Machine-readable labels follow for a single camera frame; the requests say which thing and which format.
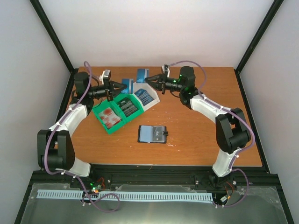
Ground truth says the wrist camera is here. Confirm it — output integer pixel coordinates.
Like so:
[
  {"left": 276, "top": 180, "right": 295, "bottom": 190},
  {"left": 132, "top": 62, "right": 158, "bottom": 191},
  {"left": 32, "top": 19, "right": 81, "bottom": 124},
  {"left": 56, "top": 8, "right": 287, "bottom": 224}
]
[
  {"left": 99, "top": 70, "right": 111, "bottom": 83},
  {"left": 161, "top": 64, "right": 170, "bottom": 77}
]

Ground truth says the metal base plate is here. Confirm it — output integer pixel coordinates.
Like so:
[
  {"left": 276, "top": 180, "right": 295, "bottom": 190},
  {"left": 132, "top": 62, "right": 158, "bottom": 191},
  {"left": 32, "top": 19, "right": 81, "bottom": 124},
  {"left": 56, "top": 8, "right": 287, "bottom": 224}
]
[{"left": 21, "top": 184, "right": 287, "bottom": 224}]

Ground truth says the black frame rail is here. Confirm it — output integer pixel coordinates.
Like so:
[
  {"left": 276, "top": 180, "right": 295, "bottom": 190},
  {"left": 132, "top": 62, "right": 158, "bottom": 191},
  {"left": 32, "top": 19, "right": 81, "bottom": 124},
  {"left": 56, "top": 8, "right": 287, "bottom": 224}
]
[{"left": 29, "top": 0, "right": 75, "bottom": 74}]

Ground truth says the black leather card holder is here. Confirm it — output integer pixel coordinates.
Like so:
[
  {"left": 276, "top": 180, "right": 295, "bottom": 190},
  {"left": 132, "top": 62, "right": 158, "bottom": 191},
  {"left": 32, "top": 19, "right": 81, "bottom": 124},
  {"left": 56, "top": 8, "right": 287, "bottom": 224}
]
[{"left": 137, "top": 125, "right": 169, "bottom": 144}]

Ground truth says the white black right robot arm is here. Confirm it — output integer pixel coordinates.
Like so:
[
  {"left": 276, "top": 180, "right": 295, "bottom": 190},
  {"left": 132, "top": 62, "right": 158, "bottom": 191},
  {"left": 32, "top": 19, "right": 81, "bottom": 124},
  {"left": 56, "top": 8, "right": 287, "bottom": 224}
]
[{"left": 145, "top": 65, "right": 255, "bottom": 178}]

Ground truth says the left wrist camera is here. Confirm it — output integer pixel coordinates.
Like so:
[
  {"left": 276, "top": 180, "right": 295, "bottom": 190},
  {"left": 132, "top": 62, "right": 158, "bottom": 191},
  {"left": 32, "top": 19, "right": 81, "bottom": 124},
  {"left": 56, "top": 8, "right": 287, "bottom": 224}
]
[{"left": 99, "top": 70, "right": 111, "bottom": 83}]

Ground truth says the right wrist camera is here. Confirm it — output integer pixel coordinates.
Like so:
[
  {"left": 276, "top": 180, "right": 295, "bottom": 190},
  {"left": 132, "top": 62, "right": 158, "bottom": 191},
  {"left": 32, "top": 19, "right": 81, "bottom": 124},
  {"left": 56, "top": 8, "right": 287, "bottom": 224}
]
[{"left": 161, "top": 64, "right": 170, "bottom": 77}]

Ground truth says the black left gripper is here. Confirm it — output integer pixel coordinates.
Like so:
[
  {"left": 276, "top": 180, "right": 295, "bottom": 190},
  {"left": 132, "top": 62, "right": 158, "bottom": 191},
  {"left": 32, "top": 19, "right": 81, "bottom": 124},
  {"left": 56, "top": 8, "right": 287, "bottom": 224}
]
[{"left": 87, "top": 78, "right": 127, "bottom": 102}]

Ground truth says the red white card stack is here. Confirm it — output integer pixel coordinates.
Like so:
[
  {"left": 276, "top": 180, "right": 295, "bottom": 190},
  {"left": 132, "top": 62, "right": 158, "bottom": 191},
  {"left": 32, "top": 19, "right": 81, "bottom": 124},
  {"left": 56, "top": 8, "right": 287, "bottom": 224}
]
[{"left": 99, "top": 107, "right": 121, "bottom": 129}]

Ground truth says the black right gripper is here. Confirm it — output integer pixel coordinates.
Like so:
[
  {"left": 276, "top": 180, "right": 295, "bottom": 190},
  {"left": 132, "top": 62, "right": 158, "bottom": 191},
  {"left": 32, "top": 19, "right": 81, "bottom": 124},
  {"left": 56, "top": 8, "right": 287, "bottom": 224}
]
[{"left": 144, "top": 71, "right": 184, "bottom": 95}]

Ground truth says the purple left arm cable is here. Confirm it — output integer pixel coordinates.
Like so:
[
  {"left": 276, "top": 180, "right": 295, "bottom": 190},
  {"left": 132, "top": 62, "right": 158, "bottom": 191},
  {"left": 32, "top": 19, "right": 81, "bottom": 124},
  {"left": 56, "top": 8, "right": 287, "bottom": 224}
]
[{"left": 43, "top": 61, "right": 120, "bottom": 212}]

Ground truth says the blue credit card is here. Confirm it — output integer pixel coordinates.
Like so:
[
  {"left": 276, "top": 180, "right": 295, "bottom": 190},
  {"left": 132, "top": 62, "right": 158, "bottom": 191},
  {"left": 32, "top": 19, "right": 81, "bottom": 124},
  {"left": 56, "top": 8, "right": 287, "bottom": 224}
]
[
  {"left": 121, "top": 78, "right": 134, "bottom": 94},
  {"left": 136, "top": 69, "right": 149, "bottom": 83}
]

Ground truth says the black credit card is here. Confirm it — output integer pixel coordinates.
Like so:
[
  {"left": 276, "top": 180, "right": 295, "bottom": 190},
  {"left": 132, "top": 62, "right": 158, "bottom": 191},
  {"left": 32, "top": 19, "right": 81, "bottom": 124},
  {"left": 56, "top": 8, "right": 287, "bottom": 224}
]
[{"left": 152, "top": 126, "right": 165, "bottom": 143}]

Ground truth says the light blue cable duct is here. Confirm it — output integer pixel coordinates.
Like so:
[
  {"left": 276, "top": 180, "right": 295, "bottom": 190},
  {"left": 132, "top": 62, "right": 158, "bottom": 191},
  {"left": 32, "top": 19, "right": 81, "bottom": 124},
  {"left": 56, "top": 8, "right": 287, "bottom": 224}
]
[{"left": 36, "top": 189, "right": 213, "bottom": 203}]

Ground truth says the green double plastic bin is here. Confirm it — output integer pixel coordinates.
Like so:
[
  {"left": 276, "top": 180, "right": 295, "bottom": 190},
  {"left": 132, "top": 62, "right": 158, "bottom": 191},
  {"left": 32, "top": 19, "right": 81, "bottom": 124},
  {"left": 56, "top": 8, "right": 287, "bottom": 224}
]
[{"left": 92, "top": 94, "right": 144, "bottom": 134}]

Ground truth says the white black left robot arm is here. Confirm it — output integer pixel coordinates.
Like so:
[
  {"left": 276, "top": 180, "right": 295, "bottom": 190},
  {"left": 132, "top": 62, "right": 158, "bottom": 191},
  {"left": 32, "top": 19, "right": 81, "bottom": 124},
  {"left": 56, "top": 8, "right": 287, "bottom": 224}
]
[{"left": 37, "top": 70, "right": 127, "bottom": 188}]

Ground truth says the blue card stack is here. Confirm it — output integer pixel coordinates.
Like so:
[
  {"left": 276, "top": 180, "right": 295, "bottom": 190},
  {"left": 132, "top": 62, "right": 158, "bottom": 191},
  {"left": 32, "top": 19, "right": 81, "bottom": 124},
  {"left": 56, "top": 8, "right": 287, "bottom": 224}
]
[{"left": 135, "top": 89, "right": 154, "bottom": 106}]

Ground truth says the black card stack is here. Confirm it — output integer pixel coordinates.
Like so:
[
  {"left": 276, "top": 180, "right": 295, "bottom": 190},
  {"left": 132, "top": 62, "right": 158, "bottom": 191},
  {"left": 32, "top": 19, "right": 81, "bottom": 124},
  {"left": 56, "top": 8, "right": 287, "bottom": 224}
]
[{"left": 117, "top": 97, "right": 138, "bottom": 117}]

